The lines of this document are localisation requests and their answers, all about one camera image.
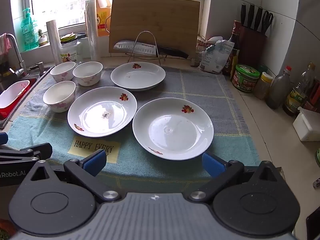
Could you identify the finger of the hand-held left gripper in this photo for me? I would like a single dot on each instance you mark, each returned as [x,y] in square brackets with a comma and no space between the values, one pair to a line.
[37,151]
[3,138]

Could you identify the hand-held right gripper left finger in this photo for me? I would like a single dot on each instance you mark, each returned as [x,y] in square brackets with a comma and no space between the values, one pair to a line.
[93,160]

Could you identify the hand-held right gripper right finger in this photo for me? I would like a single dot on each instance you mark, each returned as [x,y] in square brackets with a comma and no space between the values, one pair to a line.
[213,164]

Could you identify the white plate flower print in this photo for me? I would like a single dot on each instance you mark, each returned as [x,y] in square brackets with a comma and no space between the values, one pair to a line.
[140,78]
[175,136]
[100,121]

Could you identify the white bowl pink flowers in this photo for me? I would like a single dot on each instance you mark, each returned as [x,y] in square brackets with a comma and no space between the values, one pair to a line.
[58,102]
[87,78]
[62,74]

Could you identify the red wash basin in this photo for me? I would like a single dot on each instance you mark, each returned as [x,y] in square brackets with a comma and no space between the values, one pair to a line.
[12,96]

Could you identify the steel kitchen sink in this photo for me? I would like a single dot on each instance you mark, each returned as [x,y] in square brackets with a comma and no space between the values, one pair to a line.
[37,80]

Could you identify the metal sink fitting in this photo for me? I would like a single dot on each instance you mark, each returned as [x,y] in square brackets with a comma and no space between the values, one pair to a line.
[37,67]

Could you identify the steel faucet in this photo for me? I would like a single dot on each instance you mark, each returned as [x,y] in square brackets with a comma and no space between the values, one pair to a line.
[16,52]

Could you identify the checked grey blue towel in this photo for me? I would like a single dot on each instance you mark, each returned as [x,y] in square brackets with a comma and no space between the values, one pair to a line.
[175,85]

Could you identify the green lid sauce jar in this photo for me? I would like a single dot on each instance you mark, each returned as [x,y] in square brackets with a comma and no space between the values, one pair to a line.
[246,80]

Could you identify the yellow lid jar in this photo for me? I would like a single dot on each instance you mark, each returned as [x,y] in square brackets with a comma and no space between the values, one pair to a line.
[263,87]

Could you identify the pink cloth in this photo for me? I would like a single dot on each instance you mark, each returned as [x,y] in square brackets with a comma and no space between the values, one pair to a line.
[4,45]

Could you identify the grey bottle red cap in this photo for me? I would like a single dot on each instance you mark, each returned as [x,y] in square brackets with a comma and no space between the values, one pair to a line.
[278,90]

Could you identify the white plastic box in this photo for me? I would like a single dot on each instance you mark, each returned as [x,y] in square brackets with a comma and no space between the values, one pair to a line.
[307,127]

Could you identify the glass jar green lid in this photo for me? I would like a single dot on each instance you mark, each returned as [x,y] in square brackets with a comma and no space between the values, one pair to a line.
[68,55]

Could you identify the small potted succulent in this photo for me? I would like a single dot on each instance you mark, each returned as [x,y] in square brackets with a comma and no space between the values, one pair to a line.
[43,41]

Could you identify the green dish soap bottle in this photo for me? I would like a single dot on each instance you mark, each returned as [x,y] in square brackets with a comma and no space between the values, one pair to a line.
[28,35]

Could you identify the white blue print bag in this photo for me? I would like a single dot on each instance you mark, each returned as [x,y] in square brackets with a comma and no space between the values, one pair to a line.
[215,57]

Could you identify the clear oil bottle yellow cap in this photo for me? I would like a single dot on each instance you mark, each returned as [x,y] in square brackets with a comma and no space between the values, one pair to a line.
[297,97]

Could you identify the short plastic wrap roll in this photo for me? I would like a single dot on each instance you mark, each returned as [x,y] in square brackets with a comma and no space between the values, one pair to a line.
[53,42]

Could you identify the white pink print bag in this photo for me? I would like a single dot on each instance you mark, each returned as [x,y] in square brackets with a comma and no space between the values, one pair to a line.
[201,52]

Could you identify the dark wooden knife block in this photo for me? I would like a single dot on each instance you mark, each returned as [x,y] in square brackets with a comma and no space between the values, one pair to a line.
[252,47]

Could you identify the dark round lid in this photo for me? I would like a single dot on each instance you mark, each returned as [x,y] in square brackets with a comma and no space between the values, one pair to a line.
[80,35]

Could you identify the black binder clip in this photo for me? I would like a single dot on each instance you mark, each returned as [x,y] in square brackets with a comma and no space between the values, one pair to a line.
[202,39]

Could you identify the dark soy sauce bottle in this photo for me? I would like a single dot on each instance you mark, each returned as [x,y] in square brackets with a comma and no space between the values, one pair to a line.
[235,40]

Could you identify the tall plastic wrap roll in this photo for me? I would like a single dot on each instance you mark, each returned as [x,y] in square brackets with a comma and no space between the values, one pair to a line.
[91,30]

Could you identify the orange cooking oil jug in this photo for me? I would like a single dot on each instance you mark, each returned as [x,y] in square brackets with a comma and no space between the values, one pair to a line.
[102,17]

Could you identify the window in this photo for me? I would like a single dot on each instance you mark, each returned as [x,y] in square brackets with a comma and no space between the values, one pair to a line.
[70,5]

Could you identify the black block knife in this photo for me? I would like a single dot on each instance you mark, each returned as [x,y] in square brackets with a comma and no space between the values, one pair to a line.
[243,15]
[258,18]
[250,16]

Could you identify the black kitchen scissors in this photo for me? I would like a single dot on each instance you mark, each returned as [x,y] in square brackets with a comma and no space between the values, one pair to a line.
[267,21]

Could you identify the bamboo cutting board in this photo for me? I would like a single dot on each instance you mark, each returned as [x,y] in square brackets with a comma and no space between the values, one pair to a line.
[155,17]

